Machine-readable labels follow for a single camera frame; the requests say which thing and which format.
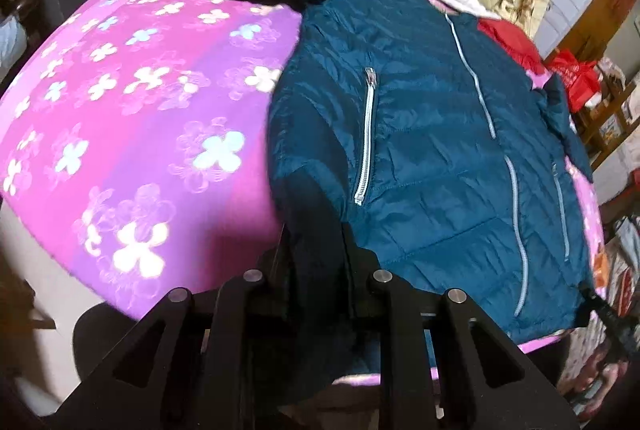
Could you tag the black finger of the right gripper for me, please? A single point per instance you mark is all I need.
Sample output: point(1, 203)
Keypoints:
point(619, 330)

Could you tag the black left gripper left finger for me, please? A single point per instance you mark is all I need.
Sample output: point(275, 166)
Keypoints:
point(195, 361)

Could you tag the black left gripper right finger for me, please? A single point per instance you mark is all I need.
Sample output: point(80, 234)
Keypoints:
point(444, 362)

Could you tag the teal quilted down jacket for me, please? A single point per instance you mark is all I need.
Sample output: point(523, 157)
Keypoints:
point(401, 137)

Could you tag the wooden chair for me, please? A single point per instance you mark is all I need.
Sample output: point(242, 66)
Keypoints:
point(604, 126)

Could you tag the pink floral bed sheet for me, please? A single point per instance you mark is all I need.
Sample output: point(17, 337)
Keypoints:
point(134, 144)

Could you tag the red shopping bag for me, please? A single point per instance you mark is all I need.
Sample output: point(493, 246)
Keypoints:
point(580, 79)

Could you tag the red cushion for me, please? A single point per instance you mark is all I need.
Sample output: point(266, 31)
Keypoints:
point(515, 42)

